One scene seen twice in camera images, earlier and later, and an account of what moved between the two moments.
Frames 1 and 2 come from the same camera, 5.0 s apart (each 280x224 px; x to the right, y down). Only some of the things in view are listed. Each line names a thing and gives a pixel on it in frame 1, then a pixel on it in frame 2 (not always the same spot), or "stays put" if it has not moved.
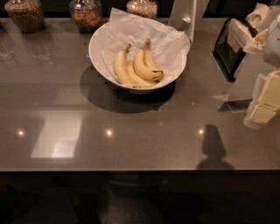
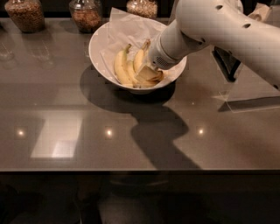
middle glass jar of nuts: x=87 y=14 stays put
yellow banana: x=144 y=66 stays put
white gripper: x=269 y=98 to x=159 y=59
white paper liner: x=169 y=46 stays put
